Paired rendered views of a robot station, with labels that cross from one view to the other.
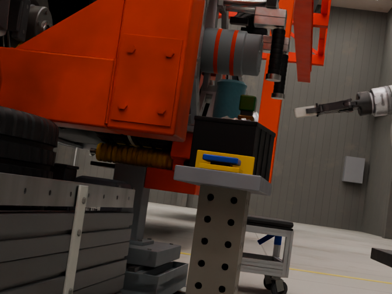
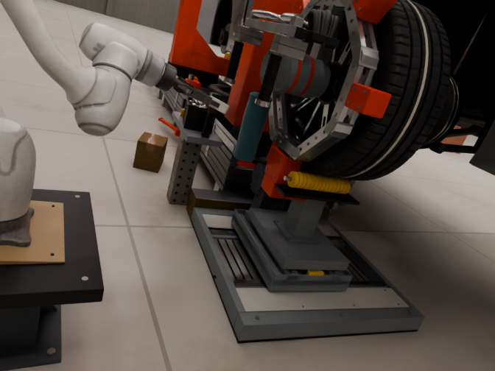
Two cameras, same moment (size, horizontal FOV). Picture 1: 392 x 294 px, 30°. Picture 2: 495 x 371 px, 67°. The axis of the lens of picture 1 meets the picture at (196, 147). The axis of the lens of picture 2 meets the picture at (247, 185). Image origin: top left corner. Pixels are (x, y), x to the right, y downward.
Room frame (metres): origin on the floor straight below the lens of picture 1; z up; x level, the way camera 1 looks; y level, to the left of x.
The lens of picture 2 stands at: (3.32, -0.86, 0.91)
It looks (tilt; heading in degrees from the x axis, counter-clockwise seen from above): 21 degrees down; 145
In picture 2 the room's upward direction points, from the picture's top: 17 degrees clockwise
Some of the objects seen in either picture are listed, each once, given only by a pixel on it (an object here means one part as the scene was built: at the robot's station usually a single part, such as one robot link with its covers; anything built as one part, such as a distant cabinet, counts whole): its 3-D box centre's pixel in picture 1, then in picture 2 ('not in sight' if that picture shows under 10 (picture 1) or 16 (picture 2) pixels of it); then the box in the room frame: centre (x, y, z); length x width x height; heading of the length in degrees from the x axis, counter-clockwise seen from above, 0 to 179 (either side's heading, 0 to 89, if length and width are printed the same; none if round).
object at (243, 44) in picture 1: (227, 52); (295, 73); (2.25, -0.06, 0.85); 0.21 x 0.14 x 0.14; 81
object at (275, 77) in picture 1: (276, 53); (234, 61); (2.06, -0.19, 0.83); 0.04 x 0.04 x 0.16
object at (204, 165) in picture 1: (220, 168); not in sight; (1.46, -0.06, 0.45); 0.08 x 0.08 x 0.01; 81
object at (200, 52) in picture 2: not in sight; (216, 54); (-0.12, 0.76, 0.69); 0.52 x 0.17 x 0.35; 81
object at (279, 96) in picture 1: (280, 75); (269, 79); (2.39, -0.24, 0.83); 0.04 x 0.04 x 0.16
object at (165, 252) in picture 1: (128, 210); (303, 213); (2.29, 0.18, 0.32); 0.40 x 0.30 x 0.28; 171
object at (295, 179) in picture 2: not in sight; (319, 182); (2.40, 0.09, 0.51); 0.29 x 0.06 x 0.06; 81
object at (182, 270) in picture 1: (116, 272); (286, 246); (2.25, 0.19, 0.13); 0.50 x 0.36 x 0.10; 171
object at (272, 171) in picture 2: (176, 164); (289, 174); (2.27, 0.05, 0.48); 0.16 x 0.12 x 0.17; 81
